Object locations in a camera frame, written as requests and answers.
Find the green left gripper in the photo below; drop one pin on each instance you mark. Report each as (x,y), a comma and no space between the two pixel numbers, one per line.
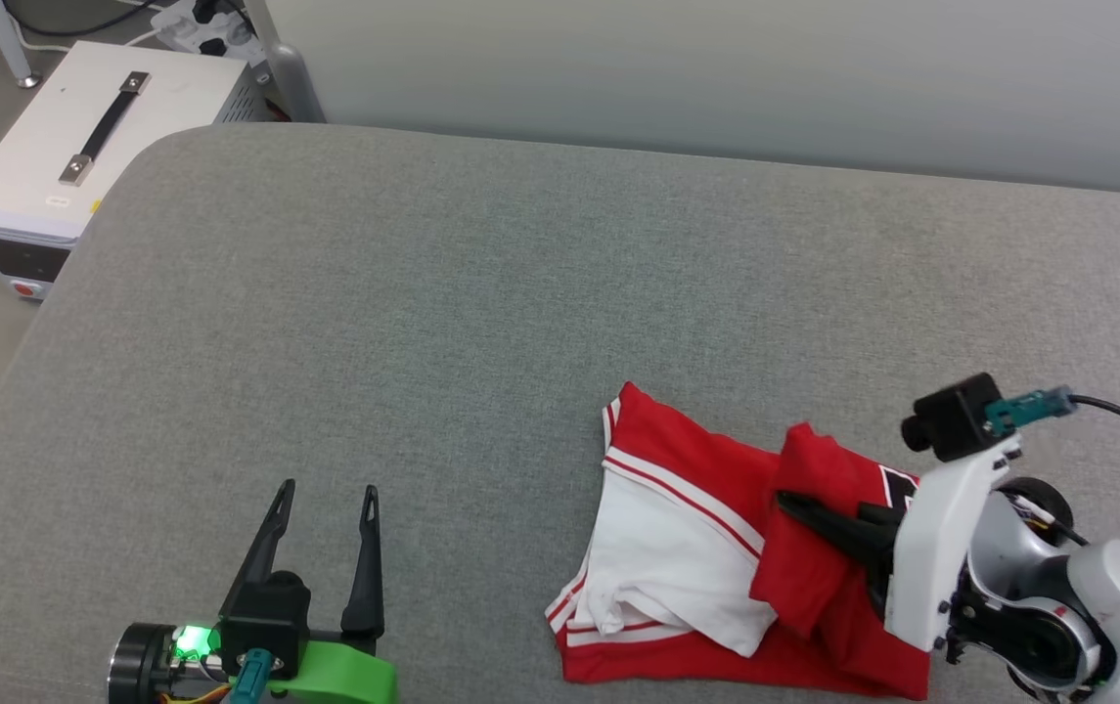
(344,675)

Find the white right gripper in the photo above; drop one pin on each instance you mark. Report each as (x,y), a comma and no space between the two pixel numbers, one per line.
(931,557)

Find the red and white shirt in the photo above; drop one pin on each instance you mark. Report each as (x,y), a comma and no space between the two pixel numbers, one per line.
(677,548)

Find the white metal power box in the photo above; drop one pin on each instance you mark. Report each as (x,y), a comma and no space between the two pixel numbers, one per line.
(168,98)

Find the white power strip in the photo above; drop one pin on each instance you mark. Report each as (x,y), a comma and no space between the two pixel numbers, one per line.
(190,29)

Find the white metal table leg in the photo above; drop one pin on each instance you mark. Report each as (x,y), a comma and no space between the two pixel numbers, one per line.
(7,39)

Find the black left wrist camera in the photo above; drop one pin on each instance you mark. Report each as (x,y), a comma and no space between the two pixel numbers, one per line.
(261,626)

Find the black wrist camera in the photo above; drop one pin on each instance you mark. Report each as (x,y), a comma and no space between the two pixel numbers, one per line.
(956,420)
(261,626)

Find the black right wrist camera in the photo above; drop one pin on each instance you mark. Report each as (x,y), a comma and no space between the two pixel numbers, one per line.
(956,420)

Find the grey metal partition post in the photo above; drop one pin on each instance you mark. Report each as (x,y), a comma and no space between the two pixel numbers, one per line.
(291,78)

